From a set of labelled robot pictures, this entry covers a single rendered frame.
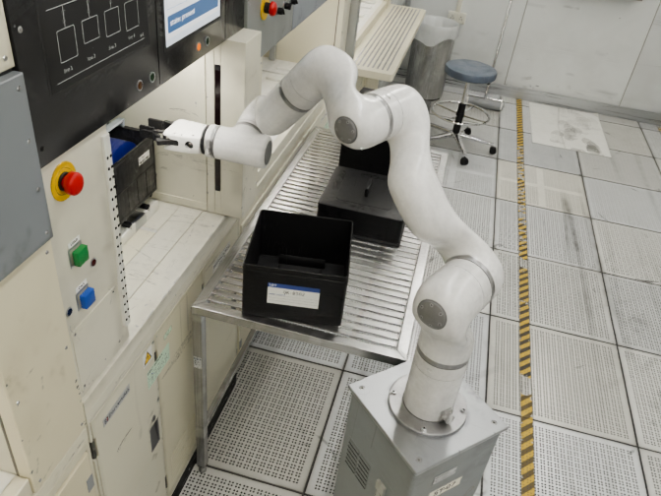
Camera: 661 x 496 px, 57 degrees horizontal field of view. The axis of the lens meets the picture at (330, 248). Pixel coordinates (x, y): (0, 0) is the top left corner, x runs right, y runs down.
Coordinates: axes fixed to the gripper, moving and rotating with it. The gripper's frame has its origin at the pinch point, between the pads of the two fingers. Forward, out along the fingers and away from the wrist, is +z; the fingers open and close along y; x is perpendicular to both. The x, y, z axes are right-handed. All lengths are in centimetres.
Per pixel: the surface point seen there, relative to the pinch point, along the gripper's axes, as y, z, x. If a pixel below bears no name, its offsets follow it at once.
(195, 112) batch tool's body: 15.2, -5.3, -0.5
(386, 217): 35, -61, -33
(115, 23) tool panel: -36, -14, 37
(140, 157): 2.4, 5.2, -10.8
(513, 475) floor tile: 18, -126, -119
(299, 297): -11, -46, -34
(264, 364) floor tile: 40, -22, -119
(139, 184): 0.8, 5.3, -18.2
